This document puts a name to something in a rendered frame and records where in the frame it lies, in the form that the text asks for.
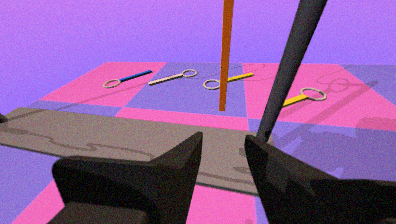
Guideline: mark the beige loop with straight handle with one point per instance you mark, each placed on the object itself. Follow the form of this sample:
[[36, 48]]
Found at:
[[171, 78]]

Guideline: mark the grey loop with orange handle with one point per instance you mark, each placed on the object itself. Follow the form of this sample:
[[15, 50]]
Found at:
[[228, 7]]

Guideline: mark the grey loop with yellow handle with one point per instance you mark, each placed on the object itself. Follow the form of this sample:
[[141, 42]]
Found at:
[[302, 97], [229, 80]]

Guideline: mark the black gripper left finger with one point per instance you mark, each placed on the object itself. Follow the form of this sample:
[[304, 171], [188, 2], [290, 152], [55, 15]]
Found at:
[[162, 187]]

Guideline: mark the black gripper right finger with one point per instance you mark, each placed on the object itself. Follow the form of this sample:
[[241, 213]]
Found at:
[[293, 192]]

